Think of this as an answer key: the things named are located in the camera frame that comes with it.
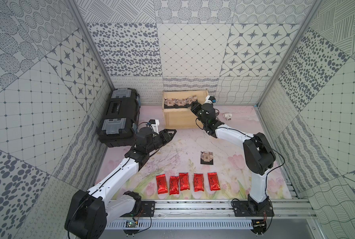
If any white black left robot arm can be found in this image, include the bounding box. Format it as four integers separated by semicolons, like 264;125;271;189
65;127;177;239

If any green circuit board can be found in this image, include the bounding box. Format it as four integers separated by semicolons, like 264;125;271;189
125;221;138;228

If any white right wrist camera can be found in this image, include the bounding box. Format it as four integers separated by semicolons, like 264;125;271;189
204;95;216;104

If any white pipe fitting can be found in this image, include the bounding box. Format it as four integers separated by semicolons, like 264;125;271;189
223;113;233;120

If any red tea bag five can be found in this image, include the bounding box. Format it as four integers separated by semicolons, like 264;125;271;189
207;172;221;191

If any floral tea bag one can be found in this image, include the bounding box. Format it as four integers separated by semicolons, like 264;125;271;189
163;98;176;109

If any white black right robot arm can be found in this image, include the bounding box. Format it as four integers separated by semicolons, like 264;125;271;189
191;99;276;215

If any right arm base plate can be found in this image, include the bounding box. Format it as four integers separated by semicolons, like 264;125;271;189
231;199;275;217

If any light wooden shelf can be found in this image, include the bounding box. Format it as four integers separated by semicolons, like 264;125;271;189
162;90;209;129

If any aluminium mounting rail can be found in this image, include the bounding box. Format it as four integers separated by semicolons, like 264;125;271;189
71;182;318;220

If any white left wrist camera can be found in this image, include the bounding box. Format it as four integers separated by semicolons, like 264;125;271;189
149;119;159;133

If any red tea bag two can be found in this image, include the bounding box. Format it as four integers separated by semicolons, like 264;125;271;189
169;176;180;195

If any red tea bag one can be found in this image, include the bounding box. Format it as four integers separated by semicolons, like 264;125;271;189
155;174;168;195

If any red tea bag four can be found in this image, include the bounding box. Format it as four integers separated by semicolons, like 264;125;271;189
193;173;204;192

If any floral tea bag four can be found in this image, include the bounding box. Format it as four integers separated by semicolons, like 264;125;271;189
200;151;214;165

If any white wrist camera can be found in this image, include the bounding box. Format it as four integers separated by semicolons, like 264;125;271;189
204;95;216;104
149;119;159;133

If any floral tea bag three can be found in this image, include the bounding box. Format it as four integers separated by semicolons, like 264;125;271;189
185;95;198;108

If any red tea bag three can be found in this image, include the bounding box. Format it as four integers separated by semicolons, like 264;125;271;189
179;173;190;191

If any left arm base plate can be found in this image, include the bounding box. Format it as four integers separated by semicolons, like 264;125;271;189
121;201;155;218

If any black plastic toolbox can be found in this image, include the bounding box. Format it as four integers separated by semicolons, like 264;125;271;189
97;88;141;147

